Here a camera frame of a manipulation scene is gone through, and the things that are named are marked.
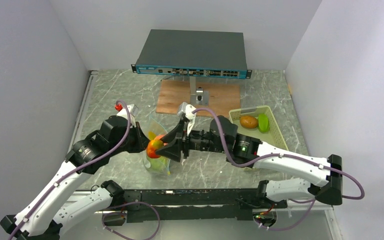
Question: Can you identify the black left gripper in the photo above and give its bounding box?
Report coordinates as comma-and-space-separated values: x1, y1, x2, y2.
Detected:
109, 121, 152, 157

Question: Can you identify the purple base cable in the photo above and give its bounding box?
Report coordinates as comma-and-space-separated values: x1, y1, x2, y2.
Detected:
101, 200, 161, 240

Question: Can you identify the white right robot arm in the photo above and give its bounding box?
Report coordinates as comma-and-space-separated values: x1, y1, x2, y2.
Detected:
155, 115, 343, 208

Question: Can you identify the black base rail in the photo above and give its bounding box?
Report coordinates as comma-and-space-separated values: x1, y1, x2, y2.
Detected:
107, 188, 305, 226

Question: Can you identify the blue grey network switch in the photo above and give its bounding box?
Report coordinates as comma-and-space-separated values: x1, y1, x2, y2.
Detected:
131, 29, 252, 79

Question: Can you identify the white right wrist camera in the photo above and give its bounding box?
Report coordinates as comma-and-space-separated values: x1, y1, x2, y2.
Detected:
177, 102, 196, 136

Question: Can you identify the brown wooden board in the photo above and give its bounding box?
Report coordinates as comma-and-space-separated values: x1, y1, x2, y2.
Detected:
155, 79, 241, 117

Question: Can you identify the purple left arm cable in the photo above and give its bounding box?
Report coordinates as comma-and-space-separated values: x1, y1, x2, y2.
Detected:
8, 99, 133, 240

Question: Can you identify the brown potato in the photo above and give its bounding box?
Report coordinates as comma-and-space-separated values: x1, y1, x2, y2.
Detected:
239, 115, 259, 129

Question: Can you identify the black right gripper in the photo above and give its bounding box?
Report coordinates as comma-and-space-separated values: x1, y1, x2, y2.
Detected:
156, 118, 228, 161

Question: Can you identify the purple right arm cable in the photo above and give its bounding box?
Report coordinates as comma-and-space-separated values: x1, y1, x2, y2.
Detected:
191, 107, 366, 232

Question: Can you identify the pale green perforated basket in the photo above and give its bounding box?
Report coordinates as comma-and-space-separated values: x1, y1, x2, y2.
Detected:
228, 105, 289, 151

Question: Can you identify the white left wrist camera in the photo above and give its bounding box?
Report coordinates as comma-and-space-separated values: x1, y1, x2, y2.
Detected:
114, 101, 139, 127

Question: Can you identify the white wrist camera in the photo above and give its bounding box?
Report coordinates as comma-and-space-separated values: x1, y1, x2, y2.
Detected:
177, 102, 196, 136
114, 101, 139, 127

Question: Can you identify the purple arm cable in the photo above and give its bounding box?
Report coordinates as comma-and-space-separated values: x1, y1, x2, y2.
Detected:
8, 99, 133, 240
191, 107, 366, 232

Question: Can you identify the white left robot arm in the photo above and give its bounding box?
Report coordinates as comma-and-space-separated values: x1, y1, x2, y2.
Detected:
0, 111, 149, 240

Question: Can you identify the pale green cabbage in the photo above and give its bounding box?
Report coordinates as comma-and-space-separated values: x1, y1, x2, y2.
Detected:
144, 156, 170, 174

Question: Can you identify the silver metal stand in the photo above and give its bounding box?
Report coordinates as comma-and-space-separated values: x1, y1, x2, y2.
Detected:
189, 76, 210, 106

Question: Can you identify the clear zip top bag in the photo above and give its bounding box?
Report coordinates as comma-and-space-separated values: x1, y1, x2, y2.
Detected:
143, 116, 171, 176

